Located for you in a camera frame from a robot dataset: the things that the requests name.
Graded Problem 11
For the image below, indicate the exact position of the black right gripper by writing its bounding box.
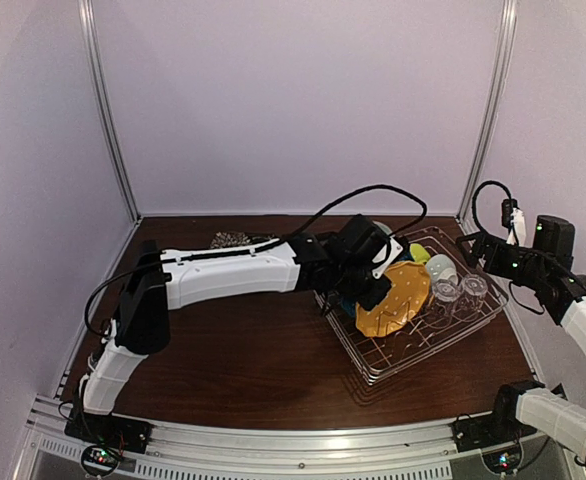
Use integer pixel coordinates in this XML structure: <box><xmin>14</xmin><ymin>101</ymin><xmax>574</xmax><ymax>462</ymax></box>
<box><xmin>457</xmin><ymin>230</ymin><xmax>549</xmax><ymax>289</ymax></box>

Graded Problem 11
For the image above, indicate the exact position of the yellow polka dot plate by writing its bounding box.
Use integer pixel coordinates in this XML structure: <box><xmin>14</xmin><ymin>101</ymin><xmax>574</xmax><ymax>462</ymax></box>
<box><xmin>356</xmin><ymin>261</ymin><xmax>431</xmax><ymax>338</ymax></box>

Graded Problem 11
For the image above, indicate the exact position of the black square floral plate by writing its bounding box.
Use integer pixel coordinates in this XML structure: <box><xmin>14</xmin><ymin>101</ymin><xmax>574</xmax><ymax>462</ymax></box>
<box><xmin>209</xmin><ymin>231</ymin><xmax>276</xmax><ymax>249</ymax></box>

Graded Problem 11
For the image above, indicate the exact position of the blue polka dot plate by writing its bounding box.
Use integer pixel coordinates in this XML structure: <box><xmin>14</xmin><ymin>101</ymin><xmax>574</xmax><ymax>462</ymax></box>
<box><xmin>339</xmin><ymin>297</ymin><xmax>357</xmax><ymax>318</ymax></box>

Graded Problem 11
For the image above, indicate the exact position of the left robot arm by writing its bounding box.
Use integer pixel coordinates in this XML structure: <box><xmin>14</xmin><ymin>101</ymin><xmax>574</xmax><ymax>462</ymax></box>
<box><xmin>74</xmin><ymin>214</ymin><xmax>405</xmax><ymax>444</ymax></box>

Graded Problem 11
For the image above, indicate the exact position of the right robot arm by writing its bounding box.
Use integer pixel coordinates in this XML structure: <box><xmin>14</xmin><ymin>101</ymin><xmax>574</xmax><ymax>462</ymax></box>
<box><xmin>456</xmin><ymin>215</ymin><xmax>586</xmax><ymax>470</ymax></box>

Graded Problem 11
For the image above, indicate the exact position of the white grid pattern bowl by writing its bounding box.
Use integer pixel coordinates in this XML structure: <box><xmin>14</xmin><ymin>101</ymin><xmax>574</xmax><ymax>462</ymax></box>
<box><xmin>425</xmin><ymin>254</ymin><xmax>459</xmax><ymax>285</ymax></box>

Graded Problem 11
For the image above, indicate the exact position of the clear glass far right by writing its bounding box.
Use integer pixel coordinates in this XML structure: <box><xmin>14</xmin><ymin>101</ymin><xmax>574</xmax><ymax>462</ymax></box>
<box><xmin>454</xmin><ymin>274</ymin><xmax>488</xmax><ymax>322</ymax></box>

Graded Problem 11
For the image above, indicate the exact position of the clear glass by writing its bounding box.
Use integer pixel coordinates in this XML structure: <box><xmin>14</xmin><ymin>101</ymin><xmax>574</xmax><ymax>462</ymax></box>
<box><xmin>424</xmin><ymin>279</ymin><xmax>461</xmax><ymax>329</ymax></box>
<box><xmin>454</xmin><ymin>274</ymin><xmax>488</xmax><ymax>322</ymax></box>

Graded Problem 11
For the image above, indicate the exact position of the lime green bowl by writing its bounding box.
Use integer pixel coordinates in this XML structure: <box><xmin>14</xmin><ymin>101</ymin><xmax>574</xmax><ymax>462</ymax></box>
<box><xmin>409</xmin><ymin>243</ymin><xmax>431</xmax><ymax>265</ymax></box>

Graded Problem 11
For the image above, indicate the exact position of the pale green flower plate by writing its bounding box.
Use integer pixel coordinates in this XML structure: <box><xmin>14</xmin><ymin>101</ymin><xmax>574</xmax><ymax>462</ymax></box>
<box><xmin>374</xmin><ymin>221</ymin><xmax>395</xmax><ymax>238</ymax></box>

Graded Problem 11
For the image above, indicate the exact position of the clear glass near left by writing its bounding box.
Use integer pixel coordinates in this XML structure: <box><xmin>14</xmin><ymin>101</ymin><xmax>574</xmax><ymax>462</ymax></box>
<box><xmin>424</xmin><ymin>279</ymin><xmax>461</xmax><ymax>329</ymax></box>

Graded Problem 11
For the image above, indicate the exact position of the right black cable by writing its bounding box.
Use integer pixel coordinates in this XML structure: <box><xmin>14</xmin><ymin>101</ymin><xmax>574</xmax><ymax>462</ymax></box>
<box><xmin>470</xmin><ymin>180</ymin><xmax>517</xmax><ymax>236</ymax></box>

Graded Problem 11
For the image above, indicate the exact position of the black cable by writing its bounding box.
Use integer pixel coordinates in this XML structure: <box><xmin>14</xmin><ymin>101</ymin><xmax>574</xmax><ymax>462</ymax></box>
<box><xmin>83</xmin><ymin>184</ymin><xmax>429</xmax><ymax>346</ymax></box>
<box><xmin>470</xmin><ymin>180</ymin><xmax>517</xmax><ymax>236</ymax></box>

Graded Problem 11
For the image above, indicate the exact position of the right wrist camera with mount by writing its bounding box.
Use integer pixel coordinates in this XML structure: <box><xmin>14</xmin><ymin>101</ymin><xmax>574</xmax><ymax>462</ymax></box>
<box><xmin>501</xmin><ymin>198</ymin><xmax>526</xmax><ymax>246</ymax></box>

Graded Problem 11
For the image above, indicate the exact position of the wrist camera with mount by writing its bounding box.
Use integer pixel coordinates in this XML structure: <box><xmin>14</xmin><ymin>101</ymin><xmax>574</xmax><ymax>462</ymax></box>
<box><xmin>371</xmin><ymin>235</ymin><xmax>404</xmax><ymax>279</ymax></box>
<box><xmin>501</xmin><ymin>198</ymin><xmax>526</xmax><ymax>246</ymax></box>

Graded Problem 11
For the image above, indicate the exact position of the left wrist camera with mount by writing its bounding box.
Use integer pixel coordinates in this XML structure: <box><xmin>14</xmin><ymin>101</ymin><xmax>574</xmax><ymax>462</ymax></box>
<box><xmin>371</xmin><ymin>235</ymin><xmax>404</xmax><ymax>279</ymax></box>

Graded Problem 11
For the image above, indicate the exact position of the left black cable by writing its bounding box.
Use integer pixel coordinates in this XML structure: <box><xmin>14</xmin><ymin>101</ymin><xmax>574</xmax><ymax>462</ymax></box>
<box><xmin>83</xmin><ymin>184</ymin><xmax>429</xmax><ymax>346</ymax></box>

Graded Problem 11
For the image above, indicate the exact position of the chrome wire dish rack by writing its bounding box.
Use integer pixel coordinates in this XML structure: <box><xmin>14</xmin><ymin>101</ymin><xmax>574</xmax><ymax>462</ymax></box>
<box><xmin>315</xmin><ymin>226</ymin><xmax>508</xmax><ymax>385</ymax></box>

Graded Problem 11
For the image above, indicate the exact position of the right aluminium frame post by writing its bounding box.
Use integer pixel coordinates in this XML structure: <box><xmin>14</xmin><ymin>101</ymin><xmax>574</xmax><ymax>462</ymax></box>
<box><xmin>456</xmin><ymin>0</ymin><xmax>518</xmax><ymax>224</ymax></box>

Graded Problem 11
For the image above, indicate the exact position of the aluminium frame post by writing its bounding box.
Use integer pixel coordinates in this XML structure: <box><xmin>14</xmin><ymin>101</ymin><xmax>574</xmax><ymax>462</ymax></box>
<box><xmin>78</xmin><ymin>0</ymin><xmax>141</xmax><ymax>223</ymax></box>
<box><xmin>456</xmin><ymin>0</ymin><xmax>518</xmax><ymax>224</ymax></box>

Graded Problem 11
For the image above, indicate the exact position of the front aluminium rail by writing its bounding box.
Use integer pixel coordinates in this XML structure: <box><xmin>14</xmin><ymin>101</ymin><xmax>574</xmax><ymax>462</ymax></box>
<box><xmin>8</xmin><ymin>396</ymin><xmax>586</xmax><ymax>479</ymax></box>

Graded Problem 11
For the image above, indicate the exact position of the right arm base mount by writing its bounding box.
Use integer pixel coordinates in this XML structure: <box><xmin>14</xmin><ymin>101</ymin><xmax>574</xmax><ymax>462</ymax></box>
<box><xmin>451</xmin><ymin>413</ymin><xmax>537</xmax><ymax>453</ymax></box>

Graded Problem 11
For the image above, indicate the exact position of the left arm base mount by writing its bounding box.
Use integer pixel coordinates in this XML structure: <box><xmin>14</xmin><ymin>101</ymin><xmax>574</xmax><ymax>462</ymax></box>
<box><xmin>64</xmin><ymin>413</ymin><xmax>152</xmax><ymax>454</ymax></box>

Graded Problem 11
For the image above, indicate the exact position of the left aluminium frame post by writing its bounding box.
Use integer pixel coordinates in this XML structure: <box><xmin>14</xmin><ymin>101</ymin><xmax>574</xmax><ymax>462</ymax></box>
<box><xmin>78</xmin><ymin>0</ymin><xmax>141</xmax><ymax>223</ymax></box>

